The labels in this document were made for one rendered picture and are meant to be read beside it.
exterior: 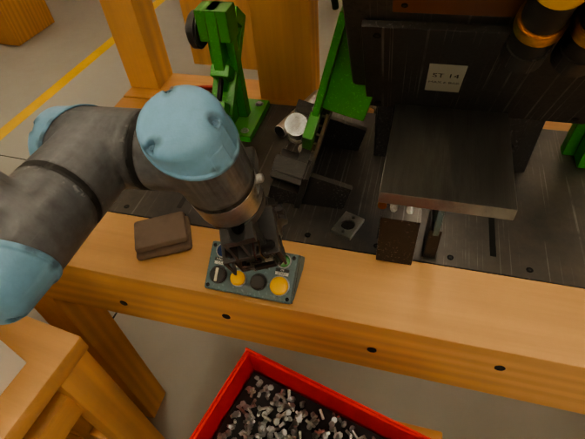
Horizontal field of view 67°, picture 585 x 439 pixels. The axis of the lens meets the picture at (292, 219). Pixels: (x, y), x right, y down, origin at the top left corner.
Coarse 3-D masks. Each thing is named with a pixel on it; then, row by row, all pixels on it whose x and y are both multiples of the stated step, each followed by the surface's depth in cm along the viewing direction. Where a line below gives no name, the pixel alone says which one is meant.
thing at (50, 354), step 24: (0, 336) 77; (24, 336) 76; (48, 336) 76; (72, 336) 76; (24, 360) 73; (48, 360) 73; (72, 360) 75; (24, 384) 71; (48, 384) 71; (0, 408) 68; (24, 408) 68; (0, 432) 66; (24, 432) 69
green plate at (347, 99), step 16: (336, 32) 60; (336, 48) 61; (336, 64) 64; (320, 80) 66; (336, 80) 66; (352, 80) 66; (320, 96) 67; (336, 96) 68; (352, 96) 67; (320, 112) 74; (352, 112) 70
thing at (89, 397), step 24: (72, 384) 77; (96, 384) 84; (48, 408) 78; (72, 408) 81; (96, 408) 85; (120, 408) 93; (48, 432) 77; (72, 432) 123; (96, 432) 124; (120, 432) 95; (144, 432) 105
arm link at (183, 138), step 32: (160, 96) 36; (192, 96) 36; (160, 128) 35; (192, 128) 35; (224, 128) 36; (160, 160) 35; (192, 160) 35; (224, 160) 37; (192, 192) 40; (224, 192) 41
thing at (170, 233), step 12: (168, 216) 83; (180, 216) 82; (144, 228) 81; (156, 228) 81; (168, 228) 80; (180, 228) 80; (144, 240) 79; (156, 240) 79; (168, 240) 79; (180, 240) 79; (144, 252) 79; (156, 252) 79; (168, 252) 79
